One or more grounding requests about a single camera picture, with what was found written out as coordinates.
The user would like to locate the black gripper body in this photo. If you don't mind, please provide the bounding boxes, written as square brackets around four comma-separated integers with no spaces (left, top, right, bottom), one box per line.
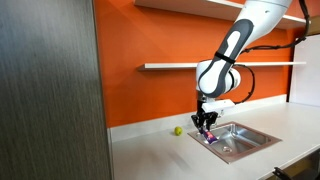
[190,99,220,130]

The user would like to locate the purple candy bar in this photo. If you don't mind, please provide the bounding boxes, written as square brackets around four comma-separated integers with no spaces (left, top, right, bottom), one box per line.
[202,129,219,145]

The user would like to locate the small green ball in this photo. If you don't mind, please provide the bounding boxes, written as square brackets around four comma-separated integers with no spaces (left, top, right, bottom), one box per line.
[173,126,184,137]

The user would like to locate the stainless steel sink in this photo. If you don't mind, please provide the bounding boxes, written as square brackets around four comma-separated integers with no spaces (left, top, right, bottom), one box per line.
[187,121,283,165]

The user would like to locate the white counter backsplash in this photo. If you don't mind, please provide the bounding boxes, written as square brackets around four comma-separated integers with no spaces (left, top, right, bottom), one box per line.
[107,94,288,144]

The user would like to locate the black chair part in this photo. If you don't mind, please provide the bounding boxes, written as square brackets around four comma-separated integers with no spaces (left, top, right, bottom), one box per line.
[271,166,294,180]

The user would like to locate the white appliance side panel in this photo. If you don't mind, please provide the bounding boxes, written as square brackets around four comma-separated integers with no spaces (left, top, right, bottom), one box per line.
[288,34,320,108]

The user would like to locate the brown cardboard box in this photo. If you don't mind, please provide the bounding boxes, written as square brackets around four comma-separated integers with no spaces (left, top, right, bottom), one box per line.
[307,24,320,37]

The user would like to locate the dark wood cabinet panel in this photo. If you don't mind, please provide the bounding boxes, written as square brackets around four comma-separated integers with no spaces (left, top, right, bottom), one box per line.
[0,0,113,180]

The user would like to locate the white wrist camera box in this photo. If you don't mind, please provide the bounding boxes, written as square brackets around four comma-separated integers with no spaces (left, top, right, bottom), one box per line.
[202,98,237,114]

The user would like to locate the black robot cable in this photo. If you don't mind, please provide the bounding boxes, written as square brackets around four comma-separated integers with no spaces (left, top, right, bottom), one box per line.
[232,0,312,105]

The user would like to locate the thin white wall shelf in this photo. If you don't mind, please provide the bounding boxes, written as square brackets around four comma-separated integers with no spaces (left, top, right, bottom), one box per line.
[137,61,307,72]

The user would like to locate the thick white wall shelf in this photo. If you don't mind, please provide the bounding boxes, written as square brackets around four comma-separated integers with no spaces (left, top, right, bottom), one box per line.
[133,0,312,30]

